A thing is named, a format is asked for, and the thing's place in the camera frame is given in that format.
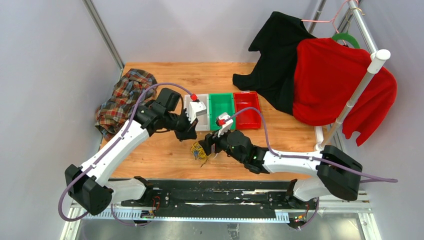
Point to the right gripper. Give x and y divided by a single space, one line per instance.
209 140

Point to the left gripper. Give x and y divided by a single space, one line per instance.
189 132

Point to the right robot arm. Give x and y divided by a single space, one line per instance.
330 171

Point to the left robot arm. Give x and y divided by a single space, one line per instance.
89 184

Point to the white plastic bin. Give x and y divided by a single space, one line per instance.
203 124

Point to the red plastic bin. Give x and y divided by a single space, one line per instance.
249 119

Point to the green plastic bin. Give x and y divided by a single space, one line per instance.
220 103

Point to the plaid shirt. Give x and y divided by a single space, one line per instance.
111 115

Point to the black t-shirt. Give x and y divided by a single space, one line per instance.
273 75

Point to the red t-shirt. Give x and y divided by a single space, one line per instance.
326 75

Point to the pink hanger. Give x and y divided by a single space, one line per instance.
316 18

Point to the green hanger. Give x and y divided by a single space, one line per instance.
347 38

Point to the white clothes rack pole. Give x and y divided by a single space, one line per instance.
378 59

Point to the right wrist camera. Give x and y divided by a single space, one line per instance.
225 122

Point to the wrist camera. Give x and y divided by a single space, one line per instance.
225 122
195 109

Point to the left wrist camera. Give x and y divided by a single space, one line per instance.
195 109

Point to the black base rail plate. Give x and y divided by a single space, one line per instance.
214 200

